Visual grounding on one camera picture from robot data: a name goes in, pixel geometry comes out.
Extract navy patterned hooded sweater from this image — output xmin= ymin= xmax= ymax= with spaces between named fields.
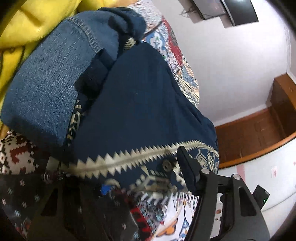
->
xmin=54 ymin=8 xmax=219 ymax=192

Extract colourful patchwork bed quilt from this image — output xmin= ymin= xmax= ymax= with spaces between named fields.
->
xmin=0 ymin=0 xmax=223 ymax=241

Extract black floral mandala cloth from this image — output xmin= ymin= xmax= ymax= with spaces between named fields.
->
xmin=1 ymin=174 xmax=139 ymax=240

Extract blue denim jeans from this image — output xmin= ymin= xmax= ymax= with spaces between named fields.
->
xmin=1 ymin=11 xmax=118 ymax=149

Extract yellow cartoon pyjama garment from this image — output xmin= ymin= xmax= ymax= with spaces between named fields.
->
xmin=1 ymin=0 xmax=135 ymax=104

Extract large wall television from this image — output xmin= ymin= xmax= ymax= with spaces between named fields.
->
xmin=221 ymin=0 xmax=258 ymax=26

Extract small wall monitor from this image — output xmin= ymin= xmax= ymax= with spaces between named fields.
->
xmin=191 ymin=0 xmax=227 ymax=20

